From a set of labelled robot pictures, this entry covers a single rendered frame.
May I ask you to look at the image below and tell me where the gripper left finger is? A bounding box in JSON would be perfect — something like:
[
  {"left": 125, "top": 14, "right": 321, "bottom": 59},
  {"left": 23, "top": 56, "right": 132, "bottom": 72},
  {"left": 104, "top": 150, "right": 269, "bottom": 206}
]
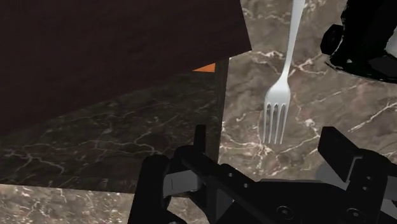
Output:
[{"left": 127, "top": 125, "right": 258, "bottom": 224}]

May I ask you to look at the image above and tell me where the white plastic fork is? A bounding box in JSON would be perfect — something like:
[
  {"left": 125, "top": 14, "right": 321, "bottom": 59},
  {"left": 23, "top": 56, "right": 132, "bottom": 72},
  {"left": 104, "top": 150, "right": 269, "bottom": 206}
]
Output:
[{"left": 262, "top": 0, "right": 307, "bottom": 145}]

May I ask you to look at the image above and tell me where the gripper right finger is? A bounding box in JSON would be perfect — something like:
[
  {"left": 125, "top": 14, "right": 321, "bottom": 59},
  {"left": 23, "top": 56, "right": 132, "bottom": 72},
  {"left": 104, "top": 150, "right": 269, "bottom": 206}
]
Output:
[{"left": 317, "top": 126, "right": 397, "bottom": 224}]

